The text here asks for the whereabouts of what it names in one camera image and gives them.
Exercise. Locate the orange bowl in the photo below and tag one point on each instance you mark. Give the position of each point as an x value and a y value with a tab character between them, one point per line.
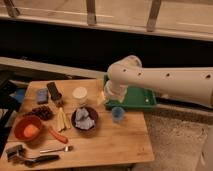
25	121

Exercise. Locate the black handled tool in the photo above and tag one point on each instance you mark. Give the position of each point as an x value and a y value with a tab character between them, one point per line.
41	159

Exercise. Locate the wooden cutting board table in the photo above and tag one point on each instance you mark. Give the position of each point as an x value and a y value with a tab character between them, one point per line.
108	143

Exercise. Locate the blue object at table edge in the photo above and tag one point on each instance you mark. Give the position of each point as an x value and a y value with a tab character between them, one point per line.
19	94

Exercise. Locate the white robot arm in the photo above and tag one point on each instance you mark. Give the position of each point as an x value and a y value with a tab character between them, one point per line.
193	85

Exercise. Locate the yellow banana slices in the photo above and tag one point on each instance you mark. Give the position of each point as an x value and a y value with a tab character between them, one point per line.
62	120

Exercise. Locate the green plastic tray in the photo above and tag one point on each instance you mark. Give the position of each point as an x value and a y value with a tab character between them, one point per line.
136	98

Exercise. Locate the metal fork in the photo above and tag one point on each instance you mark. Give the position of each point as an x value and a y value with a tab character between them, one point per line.
64	149

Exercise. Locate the white cylindrical cup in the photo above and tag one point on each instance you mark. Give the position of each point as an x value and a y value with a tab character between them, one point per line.
80	95

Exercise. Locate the dark grape bunch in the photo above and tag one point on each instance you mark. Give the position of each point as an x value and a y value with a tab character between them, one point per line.
43	112

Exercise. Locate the grey metal clamp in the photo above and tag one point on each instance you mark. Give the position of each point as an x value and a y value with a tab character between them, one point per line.
15	151

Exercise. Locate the red sausage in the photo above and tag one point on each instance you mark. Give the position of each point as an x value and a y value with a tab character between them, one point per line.
58	136

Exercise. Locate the small blue cup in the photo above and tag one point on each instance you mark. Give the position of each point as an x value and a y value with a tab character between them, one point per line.
117	114

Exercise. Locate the dark brown bowl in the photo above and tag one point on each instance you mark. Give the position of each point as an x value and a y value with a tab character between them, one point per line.
92	114

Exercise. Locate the orange fruit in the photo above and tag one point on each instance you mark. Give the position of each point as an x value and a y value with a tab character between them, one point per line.
31	131

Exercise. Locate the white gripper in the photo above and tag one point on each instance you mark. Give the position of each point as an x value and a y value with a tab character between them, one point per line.
115	91

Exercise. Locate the blue crumpled cloth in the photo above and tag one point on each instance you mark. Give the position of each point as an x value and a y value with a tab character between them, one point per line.
83	120

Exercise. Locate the blue sponge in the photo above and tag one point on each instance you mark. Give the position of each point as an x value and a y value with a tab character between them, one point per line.
42	96

